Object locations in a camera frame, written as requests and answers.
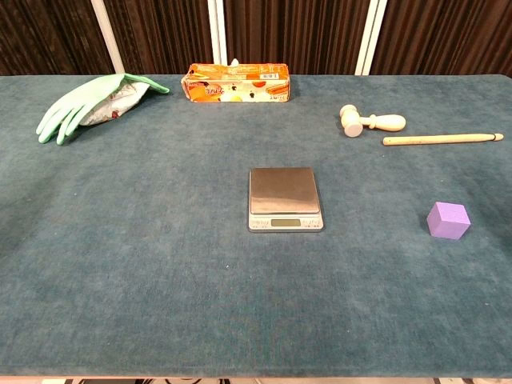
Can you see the green rubber glove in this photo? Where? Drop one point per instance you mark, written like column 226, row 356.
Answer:
column 80, row 104

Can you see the small wooden mallet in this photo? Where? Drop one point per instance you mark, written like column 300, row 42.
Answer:
column 384, row 122

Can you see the white partition post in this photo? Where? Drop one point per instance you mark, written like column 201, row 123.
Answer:
column 109, row 40
column 216, row 36
column 370, row 40

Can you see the small white object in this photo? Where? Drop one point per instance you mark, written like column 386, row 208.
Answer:
column 234, row 62

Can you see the orange snack box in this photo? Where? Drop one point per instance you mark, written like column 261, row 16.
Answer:
column 236, row 88

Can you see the patterned white plastic bag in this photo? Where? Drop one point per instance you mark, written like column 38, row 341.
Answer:
column 116, row 106

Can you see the purple small block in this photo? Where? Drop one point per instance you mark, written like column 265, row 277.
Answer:
column 446, row 224

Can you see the long wooden stick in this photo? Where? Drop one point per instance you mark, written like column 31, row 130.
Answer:
column 440, row 139

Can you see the small digital scale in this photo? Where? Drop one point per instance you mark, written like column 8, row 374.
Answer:
column 284, row 192

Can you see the teal table cloth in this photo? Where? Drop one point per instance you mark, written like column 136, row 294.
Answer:
column 160, row 240

